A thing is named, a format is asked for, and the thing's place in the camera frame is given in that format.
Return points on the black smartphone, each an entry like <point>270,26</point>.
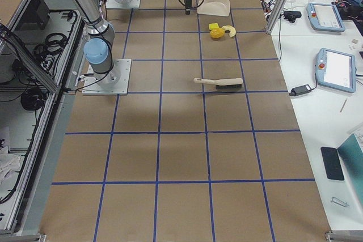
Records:
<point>332,163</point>

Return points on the teal notebook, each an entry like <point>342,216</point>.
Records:
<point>351,153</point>

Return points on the pale melon slice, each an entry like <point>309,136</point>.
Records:
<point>230,30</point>

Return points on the yellow sponge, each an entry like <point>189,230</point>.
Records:
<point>212,26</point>

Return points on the black power adapter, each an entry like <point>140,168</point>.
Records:
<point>300,90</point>

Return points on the black webcam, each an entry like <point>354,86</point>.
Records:
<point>292,16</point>

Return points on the white crumpled cloth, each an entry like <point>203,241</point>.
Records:
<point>9,163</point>

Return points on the orange yellow toy fruit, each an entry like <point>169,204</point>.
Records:
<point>217,33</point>

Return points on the beige hand brush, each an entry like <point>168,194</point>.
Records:
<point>221,84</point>

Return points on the far blue teach pendant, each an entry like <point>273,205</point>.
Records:
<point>325,17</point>

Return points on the blue teach pendant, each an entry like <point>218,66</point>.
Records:
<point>337,70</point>
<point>325,17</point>

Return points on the beige plastic dustpan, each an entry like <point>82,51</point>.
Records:
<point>214,7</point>

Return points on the near blue teach pendant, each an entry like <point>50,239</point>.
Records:
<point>337,70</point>

